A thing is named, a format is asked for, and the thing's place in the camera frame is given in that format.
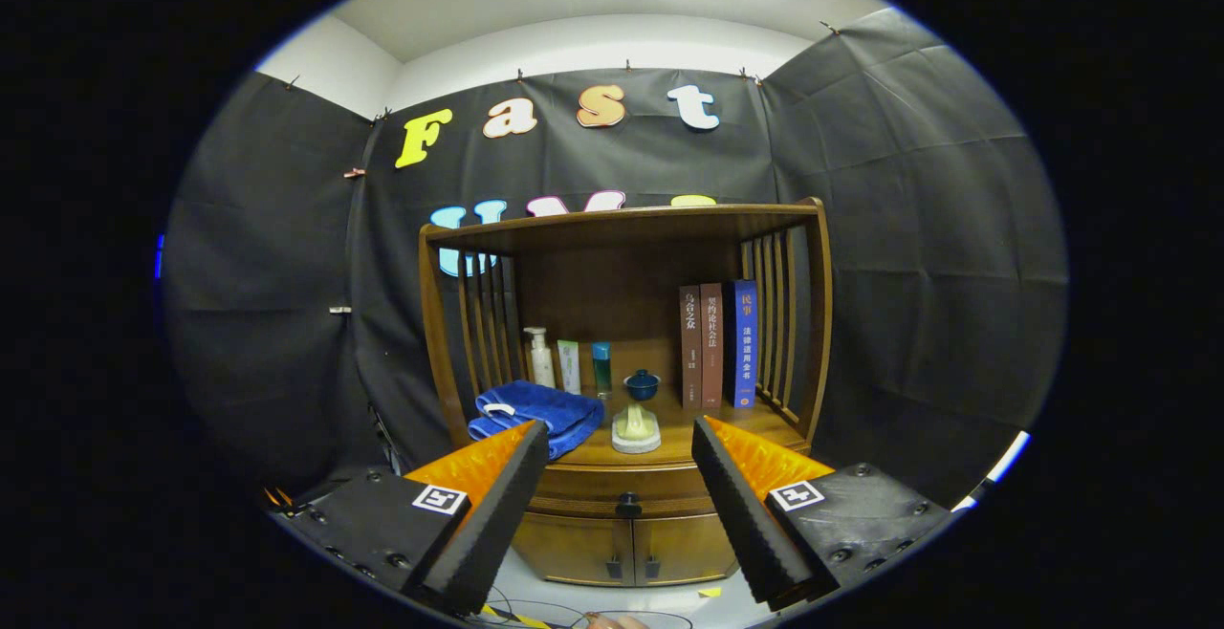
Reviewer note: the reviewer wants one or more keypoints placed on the white pump bottle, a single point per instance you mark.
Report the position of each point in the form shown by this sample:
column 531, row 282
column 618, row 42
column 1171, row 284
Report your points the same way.
column 541, row 366

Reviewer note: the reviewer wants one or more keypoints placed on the wooden drawer with black knob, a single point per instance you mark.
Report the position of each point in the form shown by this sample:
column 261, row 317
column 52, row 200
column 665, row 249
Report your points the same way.
column 583, row 505

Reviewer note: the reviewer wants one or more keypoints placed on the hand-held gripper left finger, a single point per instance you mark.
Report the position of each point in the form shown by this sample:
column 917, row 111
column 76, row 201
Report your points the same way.
column 495, row 524

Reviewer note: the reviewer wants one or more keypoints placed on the white green tube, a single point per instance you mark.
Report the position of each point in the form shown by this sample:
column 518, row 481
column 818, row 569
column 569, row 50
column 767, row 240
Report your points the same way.
column 570, row 369

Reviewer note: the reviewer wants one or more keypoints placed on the wooden countertop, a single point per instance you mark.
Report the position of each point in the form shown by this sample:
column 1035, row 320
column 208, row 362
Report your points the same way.
column 669, row 444

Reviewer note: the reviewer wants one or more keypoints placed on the folded blue towel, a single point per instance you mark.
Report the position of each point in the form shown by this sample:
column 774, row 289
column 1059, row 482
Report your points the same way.
column 545, row 404

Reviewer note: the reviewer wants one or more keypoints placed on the pale yellow brush white base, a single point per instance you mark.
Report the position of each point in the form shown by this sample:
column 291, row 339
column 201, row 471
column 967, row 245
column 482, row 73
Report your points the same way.
column 636, row 433

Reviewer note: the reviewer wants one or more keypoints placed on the black backdrop cloth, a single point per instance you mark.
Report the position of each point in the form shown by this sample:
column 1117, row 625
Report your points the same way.
column 908, row 208

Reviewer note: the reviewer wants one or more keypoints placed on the wooden cabinet with shelf frame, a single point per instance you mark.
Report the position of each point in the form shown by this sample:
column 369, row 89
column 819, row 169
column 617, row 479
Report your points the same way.
column 612, row 285

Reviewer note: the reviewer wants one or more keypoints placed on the reddish brown book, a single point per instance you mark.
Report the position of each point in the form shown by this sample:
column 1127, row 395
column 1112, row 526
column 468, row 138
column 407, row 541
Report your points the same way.
column 712, row 352

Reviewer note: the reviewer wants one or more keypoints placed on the blue book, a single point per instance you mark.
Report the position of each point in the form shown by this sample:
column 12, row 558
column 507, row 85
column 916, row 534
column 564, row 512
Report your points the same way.
column 742, row 347

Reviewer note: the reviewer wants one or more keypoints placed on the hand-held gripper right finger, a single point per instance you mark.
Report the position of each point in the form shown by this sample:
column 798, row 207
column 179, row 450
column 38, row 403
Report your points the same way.
column 741, row 524

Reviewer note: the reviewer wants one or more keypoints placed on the blue lidded teacup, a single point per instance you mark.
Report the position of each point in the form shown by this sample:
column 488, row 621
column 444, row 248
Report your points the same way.
column 642, row 386

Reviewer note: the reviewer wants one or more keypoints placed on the dark brown book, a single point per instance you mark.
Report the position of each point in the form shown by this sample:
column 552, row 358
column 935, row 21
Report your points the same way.
column 690, row 352

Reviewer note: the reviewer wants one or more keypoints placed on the teal bottle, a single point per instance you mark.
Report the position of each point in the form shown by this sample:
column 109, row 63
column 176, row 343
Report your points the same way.
column 601, row 371

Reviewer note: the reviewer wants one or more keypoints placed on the wooden cabinet door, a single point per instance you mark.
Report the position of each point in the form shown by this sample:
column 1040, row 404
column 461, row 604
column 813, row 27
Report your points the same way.
column 684, row 545
column 574, row 548

